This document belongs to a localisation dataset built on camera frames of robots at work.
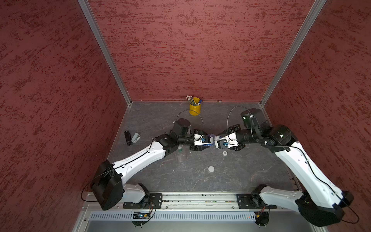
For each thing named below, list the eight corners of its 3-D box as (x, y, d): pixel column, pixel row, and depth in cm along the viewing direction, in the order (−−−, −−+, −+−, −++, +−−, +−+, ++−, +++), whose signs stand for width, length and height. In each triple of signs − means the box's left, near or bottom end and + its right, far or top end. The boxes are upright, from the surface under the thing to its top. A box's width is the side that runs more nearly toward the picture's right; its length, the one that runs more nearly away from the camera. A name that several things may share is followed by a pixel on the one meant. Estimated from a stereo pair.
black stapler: (129, 146, 97) (126, 143, 94) (126, 134, 103) (124, 131, 100) (133, 144, 98) (131, 141, 95) (130, 133, 104) (128, 130, 100)
